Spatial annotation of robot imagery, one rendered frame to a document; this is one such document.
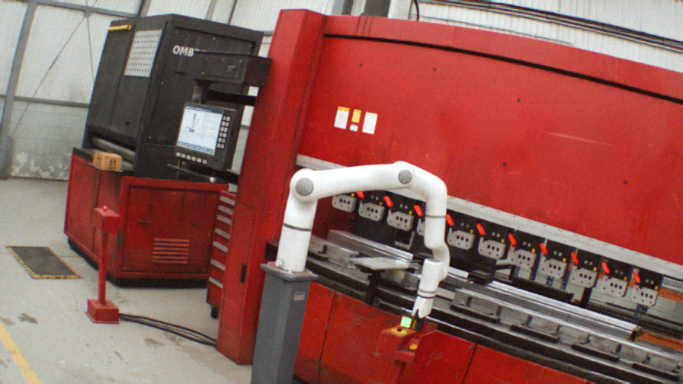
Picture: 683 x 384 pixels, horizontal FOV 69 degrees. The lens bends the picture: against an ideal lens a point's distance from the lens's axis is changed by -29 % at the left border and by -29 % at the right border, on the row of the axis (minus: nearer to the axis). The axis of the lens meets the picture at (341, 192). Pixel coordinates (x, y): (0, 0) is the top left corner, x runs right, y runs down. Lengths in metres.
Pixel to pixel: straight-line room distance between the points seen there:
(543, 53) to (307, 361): 2.24
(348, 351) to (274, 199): 1.04
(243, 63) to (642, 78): 2.41
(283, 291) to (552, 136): 1.41
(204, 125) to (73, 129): 6.16
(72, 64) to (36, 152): 1.52
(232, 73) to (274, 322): 1.65
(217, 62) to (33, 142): 6.05
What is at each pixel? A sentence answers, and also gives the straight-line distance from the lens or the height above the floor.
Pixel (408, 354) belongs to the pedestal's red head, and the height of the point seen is 0.70.
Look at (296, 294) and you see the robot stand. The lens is 2.83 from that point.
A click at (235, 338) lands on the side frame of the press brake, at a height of 0.19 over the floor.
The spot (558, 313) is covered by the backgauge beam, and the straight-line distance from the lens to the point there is 3.31.
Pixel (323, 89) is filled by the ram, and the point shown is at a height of 1.80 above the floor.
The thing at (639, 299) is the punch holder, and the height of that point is 1.20.
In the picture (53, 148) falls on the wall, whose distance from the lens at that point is 9.84.
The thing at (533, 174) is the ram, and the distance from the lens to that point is 3.08.
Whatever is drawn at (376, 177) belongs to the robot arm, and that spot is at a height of 1.45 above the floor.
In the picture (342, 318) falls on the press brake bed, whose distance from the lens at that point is 3.63.
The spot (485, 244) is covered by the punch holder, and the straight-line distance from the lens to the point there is 3.20.
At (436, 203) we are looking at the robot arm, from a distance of 2.82.
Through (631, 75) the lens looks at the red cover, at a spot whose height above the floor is 2.22.
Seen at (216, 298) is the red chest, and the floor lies 0.21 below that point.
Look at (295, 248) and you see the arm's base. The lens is 2.80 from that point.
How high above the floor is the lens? 1.65
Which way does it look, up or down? 6 degrees down
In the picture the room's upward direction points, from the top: 12 degrees clockwise
